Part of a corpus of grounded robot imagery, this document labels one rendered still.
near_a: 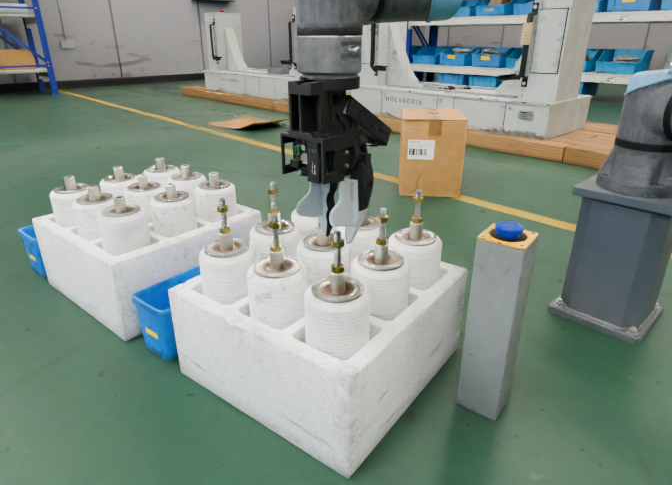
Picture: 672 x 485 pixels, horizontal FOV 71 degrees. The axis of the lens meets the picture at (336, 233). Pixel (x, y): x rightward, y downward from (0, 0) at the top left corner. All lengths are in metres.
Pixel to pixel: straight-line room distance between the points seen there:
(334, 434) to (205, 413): 0.26
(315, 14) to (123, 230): 0.65
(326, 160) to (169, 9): 6.82
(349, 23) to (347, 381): 0.43
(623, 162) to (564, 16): 1.74
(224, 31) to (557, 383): 4.62
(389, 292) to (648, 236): 0.55
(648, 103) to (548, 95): 1.75
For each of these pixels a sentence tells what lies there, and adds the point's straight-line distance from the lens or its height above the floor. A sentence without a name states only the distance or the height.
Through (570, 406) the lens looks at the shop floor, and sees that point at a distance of 0.95.
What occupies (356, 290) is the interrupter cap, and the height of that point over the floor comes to 0.25.
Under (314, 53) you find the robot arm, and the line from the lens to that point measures 0.54.
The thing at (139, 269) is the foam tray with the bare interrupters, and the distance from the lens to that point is 1.04.
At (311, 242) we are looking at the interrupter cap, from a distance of 0.82.
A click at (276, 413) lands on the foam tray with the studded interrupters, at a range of 0.79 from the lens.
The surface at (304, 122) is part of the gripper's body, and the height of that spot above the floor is 0.50.
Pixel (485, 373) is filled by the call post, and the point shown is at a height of 0.09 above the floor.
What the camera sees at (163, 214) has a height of 0.23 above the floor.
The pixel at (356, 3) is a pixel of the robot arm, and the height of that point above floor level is 0.62.
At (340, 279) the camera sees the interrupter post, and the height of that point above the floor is 0.27.
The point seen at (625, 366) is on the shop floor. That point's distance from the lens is 1.09.
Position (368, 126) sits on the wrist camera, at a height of 0.48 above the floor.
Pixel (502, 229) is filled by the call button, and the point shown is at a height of 0.33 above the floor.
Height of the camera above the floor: 0.59
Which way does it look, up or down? 23 degrees down
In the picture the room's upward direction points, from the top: straight up
